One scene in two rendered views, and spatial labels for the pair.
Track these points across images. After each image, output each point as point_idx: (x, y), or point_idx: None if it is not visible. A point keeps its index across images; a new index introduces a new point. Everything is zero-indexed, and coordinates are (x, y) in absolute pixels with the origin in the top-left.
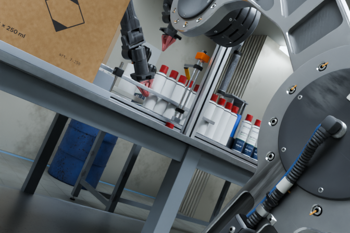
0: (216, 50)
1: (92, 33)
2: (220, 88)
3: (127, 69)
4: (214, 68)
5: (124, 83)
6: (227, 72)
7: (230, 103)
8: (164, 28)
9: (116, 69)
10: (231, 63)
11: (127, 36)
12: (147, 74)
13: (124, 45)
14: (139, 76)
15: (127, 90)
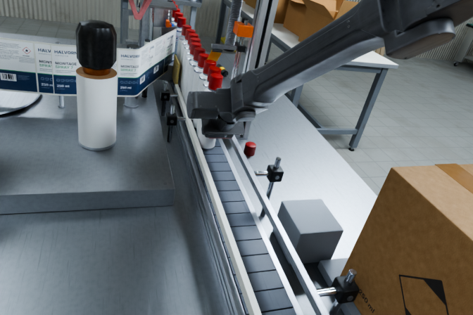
0: (265, 15)
1: None
2: (230, 43)
3: (100, 93)
4: (268, 45)
5: (108, 119)
6: (237, 17)
7: (195, 31)
8: None
9: (281, 176)
10: (240, 3)
11: (261, 110)
12: (243, 123)
13: (243, 121)
14: (240, 133)
15: (115, 123)
